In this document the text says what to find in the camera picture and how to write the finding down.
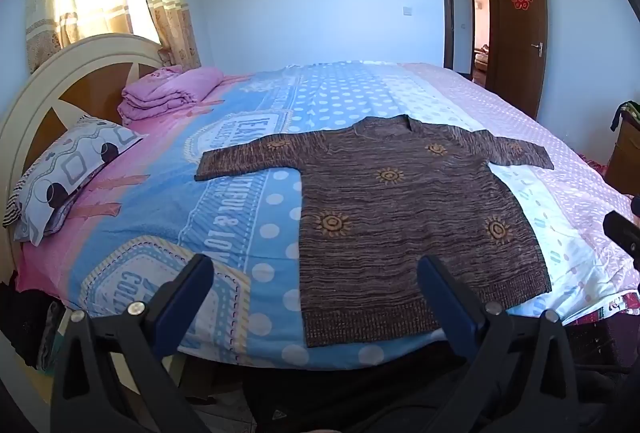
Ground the grey patterned pillow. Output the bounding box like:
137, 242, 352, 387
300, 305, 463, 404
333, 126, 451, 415
2, 115, 143, 246

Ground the pile of dark clothes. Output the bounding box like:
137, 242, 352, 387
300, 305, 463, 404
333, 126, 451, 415
0, 280, 66, 371

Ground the cream and wood headboard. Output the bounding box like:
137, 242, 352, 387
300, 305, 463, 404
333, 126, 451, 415
0, 33, 166, 274

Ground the folded pink blanket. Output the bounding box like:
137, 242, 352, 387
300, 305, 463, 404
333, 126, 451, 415
121, 66, 224, 125

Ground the bed with printed sheet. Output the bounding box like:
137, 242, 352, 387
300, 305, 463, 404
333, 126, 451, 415
14, 60, 640, 371

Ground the brown door frame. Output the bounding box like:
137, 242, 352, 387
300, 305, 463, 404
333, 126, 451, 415
436, 0, 501, 88

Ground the brown wooden door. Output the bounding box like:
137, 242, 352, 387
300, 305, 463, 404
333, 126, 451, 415
487, 0, 549, 121

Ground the wooden cabinet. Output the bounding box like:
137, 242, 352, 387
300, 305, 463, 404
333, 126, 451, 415
602, 115, 640, 194

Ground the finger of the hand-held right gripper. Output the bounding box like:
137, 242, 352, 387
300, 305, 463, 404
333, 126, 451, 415
602, 210, 640, 272

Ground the brown knitted sweater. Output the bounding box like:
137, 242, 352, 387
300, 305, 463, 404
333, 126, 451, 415
194, 114, 555, 349

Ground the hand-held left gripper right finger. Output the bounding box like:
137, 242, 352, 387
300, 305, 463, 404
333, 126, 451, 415
417, 255, 594, 433

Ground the green cloth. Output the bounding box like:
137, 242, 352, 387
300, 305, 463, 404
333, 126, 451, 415
610, 101, 640, 132

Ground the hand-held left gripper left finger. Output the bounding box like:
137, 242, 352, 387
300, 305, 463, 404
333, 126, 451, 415
50, 254, 216, 433

